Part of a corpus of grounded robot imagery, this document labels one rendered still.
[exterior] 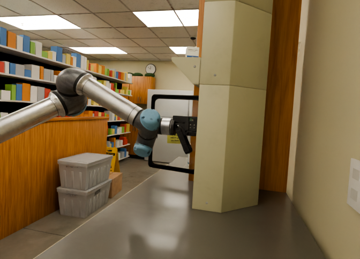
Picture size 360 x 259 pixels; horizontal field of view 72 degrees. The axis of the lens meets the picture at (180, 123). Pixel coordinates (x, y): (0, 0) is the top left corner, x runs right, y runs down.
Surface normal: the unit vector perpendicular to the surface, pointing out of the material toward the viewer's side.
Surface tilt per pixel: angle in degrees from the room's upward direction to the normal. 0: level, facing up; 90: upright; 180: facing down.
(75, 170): 95
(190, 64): 90
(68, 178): 95
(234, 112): 90
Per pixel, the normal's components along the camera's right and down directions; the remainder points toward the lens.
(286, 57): -0.23, 0.04
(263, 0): 0.51, 0.07
